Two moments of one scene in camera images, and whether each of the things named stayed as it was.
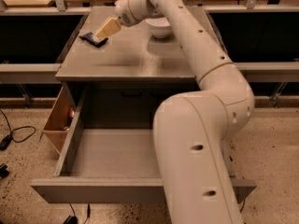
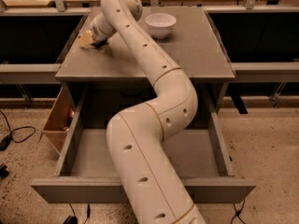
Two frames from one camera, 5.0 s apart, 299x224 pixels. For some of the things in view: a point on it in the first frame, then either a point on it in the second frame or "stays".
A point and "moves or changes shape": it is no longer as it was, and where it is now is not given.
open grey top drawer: [109, 154] stays
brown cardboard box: [57, 126] stays
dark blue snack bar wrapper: [89, 37] moves or changes shape
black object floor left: [3, 171] stays
